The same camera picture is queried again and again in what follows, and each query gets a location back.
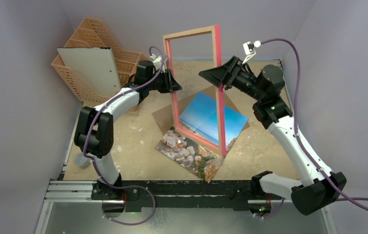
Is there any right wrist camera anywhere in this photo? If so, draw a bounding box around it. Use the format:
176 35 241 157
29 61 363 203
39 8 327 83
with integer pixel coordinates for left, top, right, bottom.
242 40 261 64

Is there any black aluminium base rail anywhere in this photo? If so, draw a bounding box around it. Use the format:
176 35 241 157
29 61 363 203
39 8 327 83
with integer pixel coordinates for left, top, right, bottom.
43 180 329 214

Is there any pink picture frame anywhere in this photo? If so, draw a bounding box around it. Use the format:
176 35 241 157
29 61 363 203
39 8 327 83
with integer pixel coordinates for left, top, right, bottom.
163 24 227 156

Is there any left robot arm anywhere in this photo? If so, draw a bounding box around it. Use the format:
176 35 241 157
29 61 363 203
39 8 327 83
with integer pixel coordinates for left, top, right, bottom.
74 56 182 199

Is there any landscape photo print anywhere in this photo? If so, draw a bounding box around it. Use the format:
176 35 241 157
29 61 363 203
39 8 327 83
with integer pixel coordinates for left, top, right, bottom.
153 88 250 182

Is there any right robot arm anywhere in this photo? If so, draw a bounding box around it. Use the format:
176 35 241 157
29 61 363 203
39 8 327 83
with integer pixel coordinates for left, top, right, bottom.
198 57 347 215

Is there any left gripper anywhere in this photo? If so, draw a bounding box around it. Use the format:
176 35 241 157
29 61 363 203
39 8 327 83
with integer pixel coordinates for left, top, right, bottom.
147 69 182 94

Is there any brown cardboard backing board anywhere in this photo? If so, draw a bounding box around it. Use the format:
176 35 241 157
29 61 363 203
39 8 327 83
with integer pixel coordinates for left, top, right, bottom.
151 85 251 137

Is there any orange plastic file organizer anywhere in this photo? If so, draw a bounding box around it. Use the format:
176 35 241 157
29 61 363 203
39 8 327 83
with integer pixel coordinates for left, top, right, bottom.
52 18 148 104

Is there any white binder in organizer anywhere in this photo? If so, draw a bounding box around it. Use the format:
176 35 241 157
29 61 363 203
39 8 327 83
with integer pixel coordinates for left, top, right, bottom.
57 47 121 98

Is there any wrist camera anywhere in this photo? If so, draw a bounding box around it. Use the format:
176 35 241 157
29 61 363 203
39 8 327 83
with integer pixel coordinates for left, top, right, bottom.
150 54 168 70
242 40 261 64

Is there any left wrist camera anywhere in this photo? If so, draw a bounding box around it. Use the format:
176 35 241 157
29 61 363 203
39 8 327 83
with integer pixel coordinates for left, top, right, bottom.
150 54 168 70

